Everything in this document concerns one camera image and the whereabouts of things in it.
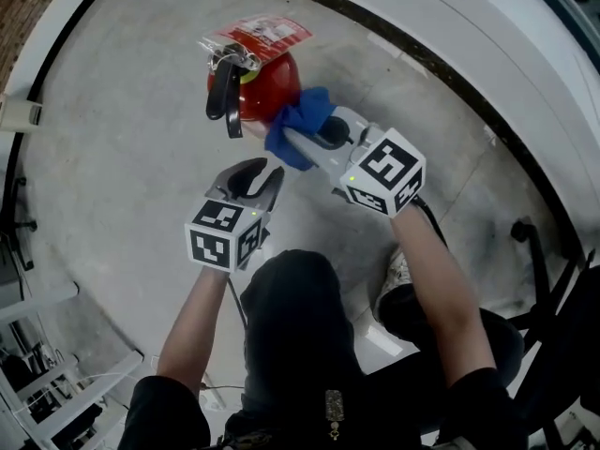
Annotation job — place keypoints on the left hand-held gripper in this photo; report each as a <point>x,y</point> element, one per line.
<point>211,246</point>

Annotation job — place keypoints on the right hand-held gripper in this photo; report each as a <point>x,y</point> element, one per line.
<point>389,171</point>

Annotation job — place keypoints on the blue cloth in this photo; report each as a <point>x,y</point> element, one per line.
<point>300,115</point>

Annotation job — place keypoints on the red fire extinguisher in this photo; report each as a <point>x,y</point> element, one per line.
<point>272,82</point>

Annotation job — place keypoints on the person's right forearm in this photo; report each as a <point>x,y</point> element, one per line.
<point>445,298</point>

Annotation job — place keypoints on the person's left forearm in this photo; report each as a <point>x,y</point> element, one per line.
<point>192,331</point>

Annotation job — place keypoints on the person's black trousers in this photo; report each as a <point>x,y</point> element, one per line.
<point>295,307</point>

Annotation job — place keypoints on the red tag in clear sleeve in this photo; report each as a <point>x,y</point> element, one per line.
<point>267,31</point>

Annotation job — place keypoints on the ornate hanging pendant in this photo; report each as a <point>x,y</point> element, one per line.
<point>334,406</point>

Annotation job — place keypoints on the black padded office chair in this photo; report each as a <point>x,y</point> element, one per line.
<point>14,225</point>

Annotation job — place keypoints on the person's black shirt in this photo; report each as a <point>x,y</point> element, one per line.
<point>159,415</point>

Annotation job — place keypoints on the white desk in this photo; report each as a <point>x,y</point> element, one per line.
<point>56,378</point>

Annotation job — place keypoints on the black mesh office chair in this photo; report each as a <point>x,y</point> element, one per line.
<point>562,335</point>

